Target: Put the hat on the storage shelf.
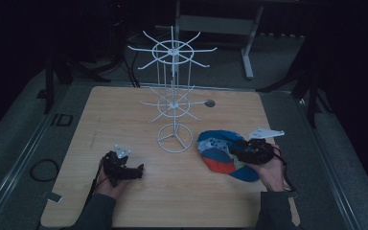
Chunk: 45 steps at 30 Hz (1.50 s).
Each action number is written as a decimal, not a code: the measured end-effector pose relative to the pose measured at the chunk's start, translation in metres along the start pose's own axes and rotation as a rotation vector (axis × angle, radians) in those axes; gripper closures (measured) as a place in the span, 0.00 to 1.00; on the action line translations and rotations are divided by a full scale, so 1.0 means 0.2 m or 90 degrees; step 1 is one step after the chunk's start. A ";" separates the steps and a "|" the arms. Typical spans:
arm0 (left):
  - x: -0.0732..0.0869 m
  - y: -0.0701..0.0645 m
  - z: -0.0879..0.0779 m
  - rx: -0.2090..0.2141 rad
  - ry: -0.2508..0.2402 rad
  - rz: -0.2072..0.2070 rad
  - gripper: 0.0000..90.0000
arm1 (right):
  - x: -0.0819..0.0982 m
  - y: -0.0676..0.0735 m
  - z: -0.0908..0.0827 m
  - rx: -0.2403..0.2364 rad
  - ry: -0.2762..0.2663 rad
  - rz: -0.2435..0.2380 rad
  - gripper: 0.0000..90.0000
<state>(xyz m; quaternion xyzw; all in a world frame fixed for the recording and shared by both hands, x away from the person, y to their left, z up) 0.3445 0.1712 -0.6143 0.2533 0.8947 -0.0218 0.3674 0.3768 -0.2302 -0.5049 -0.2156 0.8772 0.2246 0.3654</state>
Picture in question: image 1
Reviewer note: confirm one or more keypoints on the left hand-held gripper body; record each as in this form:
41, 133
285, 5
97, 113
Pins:
115, 167

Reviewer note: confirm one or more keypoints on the blue and orange patterned cap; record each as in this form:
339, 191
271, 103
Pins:
217, 156

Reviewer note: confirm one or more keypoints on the grey metal desk frame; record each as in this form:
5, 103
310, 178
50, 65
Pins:
215, 25

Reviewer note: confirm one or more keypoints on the black metal stand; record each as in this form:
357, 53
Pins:
313, 96
49, 83

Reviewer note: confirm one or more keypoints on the person's left hand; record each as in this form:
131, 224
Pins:
108, 189

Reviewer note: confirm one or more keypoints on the person's right hand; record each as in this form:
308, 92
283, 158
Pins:
274, 175

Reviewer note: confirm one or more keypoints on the grey round table grommet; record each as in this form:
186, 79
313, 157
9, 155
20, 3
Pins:
210, 103

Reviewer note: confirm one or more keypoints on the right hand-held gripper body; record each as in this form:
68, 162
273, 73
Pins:
257, 153

